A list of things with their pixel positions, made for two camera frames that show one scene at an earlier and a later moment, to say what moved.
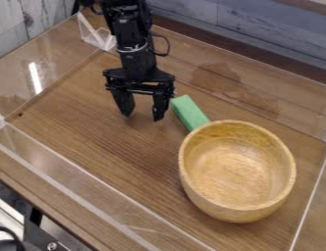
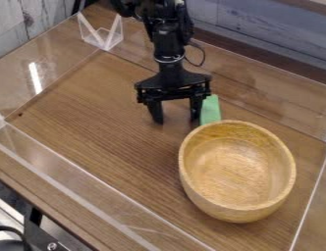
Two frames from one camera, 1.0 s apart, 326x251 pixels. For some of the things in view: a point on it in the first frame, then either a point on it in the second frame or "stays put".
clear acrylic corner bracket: x=97 y=36 stays put
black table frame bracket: x=37 y=238 stays put
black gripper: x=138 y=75 -> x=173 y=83
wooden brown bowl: x=236 y=166 stays put
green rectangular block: x=188 y=112 -> x=211 y=111
